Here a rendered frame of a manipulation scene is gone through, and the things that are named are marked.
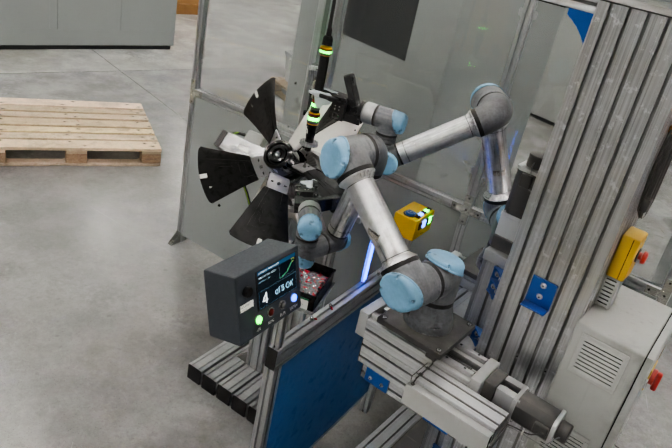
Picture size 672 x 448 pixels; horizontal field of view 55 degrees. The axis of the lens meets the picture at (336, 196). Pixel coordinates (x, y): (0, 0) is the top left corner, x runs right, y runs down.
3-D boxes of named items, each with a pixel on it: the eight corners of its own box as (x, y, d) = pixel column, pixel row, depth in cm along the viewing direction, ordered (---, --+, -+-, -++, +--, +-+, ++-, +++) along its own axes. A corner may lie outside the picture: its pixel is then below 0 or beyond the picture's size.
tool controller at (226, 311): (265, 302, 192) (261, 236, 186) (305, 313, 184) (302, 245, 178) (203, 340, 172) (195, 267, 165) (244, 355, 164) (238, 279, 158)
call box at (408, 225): (407, 222, 270) (413, 200, 265) (429, 232, 265) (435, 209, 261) (389, 234, 257) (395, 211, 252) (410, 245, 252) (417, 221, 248)
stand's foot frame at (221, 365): (271, 322, 351) (273, 309, 347) (338, 363, 331) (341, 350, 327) (186, 377, 302) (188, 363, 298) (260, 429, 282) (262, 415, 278)
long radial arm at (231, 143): (291, 167, 272) (280, 155, 262) (282, 182, 271) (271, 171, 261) (239, 143, 285) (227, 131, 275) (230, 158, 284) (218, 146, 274)
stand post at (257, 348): (249, 372, 312) (277, 205, 274) (263, 381, 309) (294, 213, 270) (243, 376, 309) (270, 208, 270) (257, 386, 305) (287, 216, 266)
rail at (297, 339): (400, 266, 274) (405, 249, 271) (409, 270, 272) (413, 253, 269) (264, 365, 203) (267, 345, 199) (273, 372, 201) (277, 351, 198)
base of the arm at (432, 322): (460, 323, 198) (469, 296, 194) (436, 343, 187) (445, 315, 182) (419, 299, 206) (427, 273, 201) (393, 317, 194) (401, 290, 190)
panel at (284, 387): (366, 391, 298) (398, 270, 270) (368, 392, 298) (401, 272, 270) (248, 504, 233) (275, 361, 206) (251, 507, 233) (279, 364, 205)
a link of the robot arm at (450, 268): (463, 299, 192) (476, 260, 187) (435, 312, 183) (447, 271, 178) (433, 278, 200) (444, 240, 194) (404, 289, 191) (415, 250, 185)
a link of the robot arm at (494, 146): (491, 239, 235) (474, 95, 213) (483, 220, 249) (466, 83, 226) (524, 233, 234) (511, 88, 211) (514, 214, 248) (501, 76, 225)
